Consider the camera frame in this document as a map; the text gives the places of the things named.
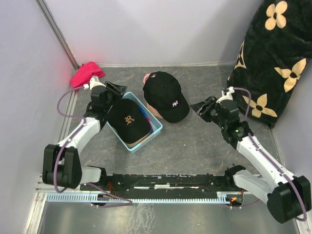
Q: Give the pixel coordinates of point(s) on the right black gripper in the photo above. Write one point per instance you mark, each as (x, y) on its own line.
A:
(200, 109)

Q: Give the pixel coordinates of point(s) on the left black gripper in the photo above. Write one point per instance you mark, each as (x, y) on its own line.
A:
(117, 90)

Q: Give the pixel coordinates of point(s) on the black cap white NY logo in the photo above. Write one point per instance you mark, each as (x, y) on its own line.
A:
(163, 92)

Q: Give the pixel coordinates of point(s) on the pink cap with R logo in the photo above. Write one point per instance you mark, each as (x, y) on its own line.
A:
(149, 107)

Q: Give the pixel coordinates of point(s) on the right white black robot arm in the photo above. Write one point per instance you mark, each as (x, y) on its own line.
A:
(285, 195)

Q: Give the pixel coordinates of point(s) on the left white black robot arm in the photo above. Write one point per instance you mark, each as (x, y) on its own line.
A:
(61, 162)

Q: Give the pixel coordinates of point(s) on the red cloth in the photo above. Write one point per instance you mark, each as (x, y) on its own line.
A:
(84, 74)

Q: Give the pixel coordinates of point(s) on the light blue plastic basket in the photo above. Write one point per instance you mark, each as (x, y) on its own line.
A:
(157, 126)

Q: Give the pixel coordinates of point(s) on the tan cap in basket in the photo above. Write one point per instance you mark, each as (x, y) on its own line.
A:
(130, 145)

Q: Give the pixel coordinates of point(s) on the aluminium corner profile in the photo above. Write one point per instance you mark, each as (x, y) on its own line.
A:
(46, 12)

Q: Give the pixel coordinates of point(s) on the black floral blanket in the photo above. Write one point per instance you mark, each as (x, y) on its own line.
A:
(276, 49)

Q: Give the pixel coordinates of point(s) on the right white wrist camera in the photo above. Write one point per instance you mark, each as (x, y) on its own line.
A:
(226, 94)

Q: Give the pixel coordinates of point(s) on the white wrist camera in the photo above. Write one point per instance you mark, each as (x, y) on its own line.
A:
(94, 82)
(226, 94)

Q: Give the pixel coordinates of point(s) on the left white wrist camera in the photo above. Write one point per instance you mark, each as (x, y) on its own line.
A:
(94, 82)

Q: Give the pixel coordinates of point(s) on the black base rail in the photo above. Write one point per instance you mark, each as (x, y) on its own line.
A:
(167, 186)

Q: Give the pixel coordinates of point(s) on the light blue cable duct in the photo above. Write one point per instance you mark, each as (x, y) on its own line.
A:
(95, 198)

